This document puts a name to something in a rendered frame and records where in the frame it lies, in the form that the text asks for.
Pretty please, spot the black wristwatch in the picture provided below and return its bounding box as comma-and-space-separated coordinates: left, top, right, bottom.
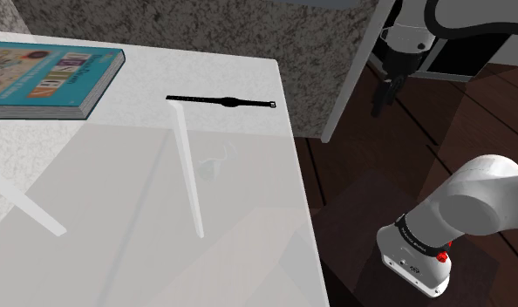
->
165, 94, 277, 110

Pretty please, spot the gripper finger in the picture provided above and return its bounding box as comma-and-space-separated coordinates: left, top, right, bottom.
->
371, 78, 390, 119
387, 75, 408, 105

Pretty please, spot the white table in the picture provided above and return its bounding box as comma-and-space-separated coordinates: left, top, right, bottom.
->
0, 29, 331, 307

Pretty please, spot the teal paperback book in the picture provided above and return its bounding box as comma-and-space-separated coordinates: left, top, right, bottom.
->
0, 40, 126, 121

